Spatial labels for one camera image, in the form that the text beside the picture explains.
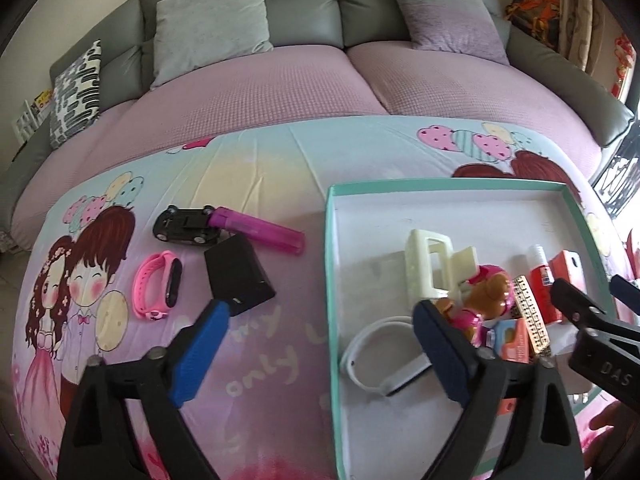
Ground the red orange box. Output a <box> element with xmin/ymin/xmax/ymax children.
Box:
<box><xmin>547</xmin><ymin>250</ymin><xmax>586</xmax><ymax>323</ymax></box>

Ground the red hanging decoration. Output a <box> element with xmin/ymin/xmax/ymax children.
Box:
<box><xmin>612</xmin><ymin>35</ymin><xmax>638</xmax><ymax>106</ymax></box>

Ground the pink toy puppy figure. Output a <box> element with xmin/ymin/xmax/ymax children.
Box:
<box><xmin>432</xmin><ymin>264</ymin><xmax>513</xmax><ymax>348</ymax></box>

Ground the purple grey cushion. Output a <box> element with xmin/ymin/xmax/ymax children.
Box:
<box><xmin>378</xmin><ymin>0</ymin><xmax>511</xmax><ymax>66</ymax></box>

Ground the teal cardboard tray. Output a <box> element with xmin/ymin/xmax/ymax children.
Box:
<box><xmin>324</xmin><ymin>178</ymin><xmax>588</xmax><ymax>480</ymax></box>

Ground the orange patterned bag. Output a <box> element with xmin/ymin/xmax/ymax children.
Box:
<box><xmin>504</xmin><ymin>0</ymin><xmax>562</xmax><ymax>51</ymax></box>

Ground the person's right hand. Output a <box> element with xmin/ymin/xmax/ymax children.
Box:
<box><xmin>582</xmin><ymin>402</ymin><xmax>633</xmax><ymax>476</ymax></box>

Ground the pink waffle sofa cover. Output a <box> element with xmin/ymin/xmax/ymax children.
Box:
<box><xmin>10</xmin><ymin>40</ymin><xmax>603</xmax><ymax>251</ymax></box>

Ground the black toy car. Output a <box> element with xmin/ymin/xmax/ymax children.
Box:
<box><xmin>152</xmin><ymin>204</ymin><xmax>221</xmax><ymax>246</ymax></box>

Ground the dark ornate metal frame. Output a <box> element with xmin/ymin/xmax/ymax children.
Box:
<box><xmin>592</xmin><ymin>125</ymin><xmax>640</xmax><ymax>216</ymax></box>

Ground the white slatted rack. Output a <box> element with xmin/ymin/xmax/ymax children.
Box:
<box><xmin>12</xmin><ymin>89</ymin><xmax>55</xmax><ymax>148</ymax></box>

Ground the pink translucent lighter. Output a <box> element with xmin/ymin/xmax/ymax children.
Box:
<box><xmin>207</xmin><ymin>207</ymin><xmax>306</xmax><ymax>254</ymax></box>

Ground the cream plastic hair clip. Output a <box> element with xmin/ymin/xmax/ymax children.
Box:
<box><xmin>404</xmin><ymin>229</ymin><xmax>478</xmax><ymax>306</ymax></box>

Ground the black rectangular box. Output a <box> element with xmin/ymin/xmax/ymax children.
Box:
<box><xmin>203</xmin><ymin>232</ymin><xmax>277</xmax><ymax>317</ymax></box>

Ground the red bottle white cap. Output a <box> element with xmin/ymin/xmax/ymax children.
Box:
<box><xmin>527</xmin><ymin>244</ymin><xmax>566</xmax><ymax>323</ymax></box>

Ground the grey sofa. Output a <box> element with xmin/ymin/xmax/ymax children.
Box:
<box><xmin>0</xmin><ymin>0</ymin><xmax>636</xmax><ymax>241</ymax></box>

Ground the printed cartoon blanket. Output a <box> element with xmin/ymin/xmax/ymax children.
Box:
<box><xmin>10</xmin><ymin>115</ymin><xmax>640</xmax><ymax>480</ymax></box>

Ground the black white patterned cushion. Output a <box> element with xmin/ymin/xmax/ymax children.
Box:
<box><xmin>49</xmin><ymin>40</ymin><xmax>102</xmax><ymax>150</ymax></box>

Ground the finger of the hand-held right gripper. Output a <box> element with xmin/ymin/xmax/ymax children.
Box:
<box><xmin>609</xmin><ymin>275</ymin><xmax>640</xmax><ymax>311</ymax></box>
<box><xmin>550</xmin><ymin>277</ymin><xmax>640</xmax><ymax>345</ymax></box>

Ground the pink smart watch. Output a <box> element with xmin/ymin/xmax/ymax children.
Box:
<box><xmin>132</xmin><ymin>250</ymin><xmax>183</xmax><ymax>321</ymax></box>

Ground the beige patterned curtain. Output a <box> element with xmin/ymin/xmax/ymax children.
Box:
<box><xmin>512</xmin><ymin>0</ymin><xmax>606</xmax><ymax>91</ymax></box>

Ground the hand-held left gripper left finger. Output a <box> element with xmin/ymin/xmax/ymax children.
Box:
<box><xmin>57</xmin><ymin>299</ymin><xmax>232</xmax><ymax>480</ymax></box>

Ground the white smart watch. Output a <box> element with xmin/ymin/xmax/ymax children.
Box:
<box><xmin>340</xmin><ymin>316</ymin><xmax>433</xmax><ymax>397</ymax></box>

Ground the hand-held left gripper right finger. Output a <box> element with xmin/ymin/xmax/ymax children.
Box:
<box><xmin>412</xmin><ymin>300</ymin><xmax>586</xmax><ymax>480</ymax></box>

